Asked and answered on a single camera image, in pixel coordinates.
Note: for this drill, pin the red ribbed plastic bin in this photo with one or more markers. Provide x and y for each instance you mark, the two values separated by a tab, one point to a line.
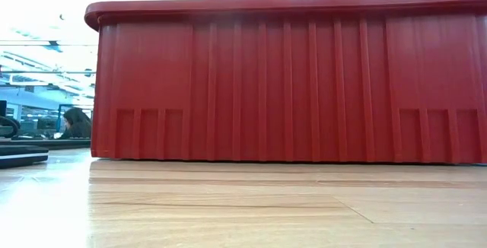
304	88

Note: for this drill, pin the person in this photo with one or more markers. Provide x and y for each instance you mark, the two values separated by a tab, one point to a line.
78	124

